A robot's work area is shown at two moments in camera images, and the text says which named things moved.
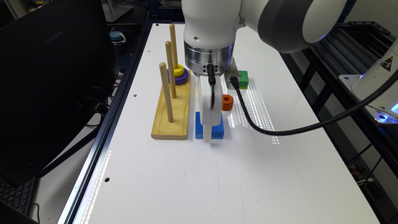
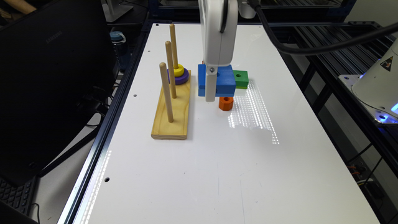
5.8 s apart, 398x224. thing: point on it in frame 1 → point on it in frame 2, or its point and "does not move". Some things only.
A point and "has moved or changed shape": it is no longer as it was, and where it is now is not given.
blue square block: (217, 131) has moved or changed shape
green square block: (244, 79) does not move
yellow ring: (179, 71) does not move
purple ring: (180, 80) does not move
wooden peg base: (177, 129) does not move
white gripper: (209, 117) → (218, 47)
